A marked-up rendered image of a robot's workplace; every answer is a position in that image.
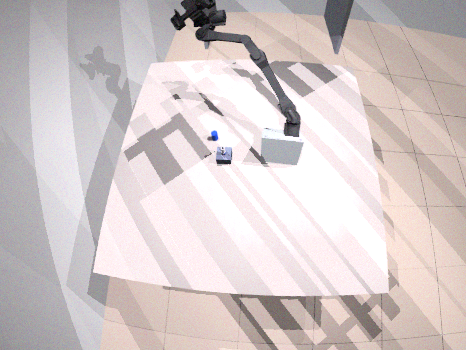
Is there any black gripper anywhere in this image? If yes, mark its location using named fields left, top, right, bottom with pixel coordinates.
left=170, top=0, right=216, bottom=31

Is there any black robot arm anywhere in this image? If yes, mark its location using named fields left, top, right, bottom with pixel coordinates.
left=181, top=0, right=301, bottom=137

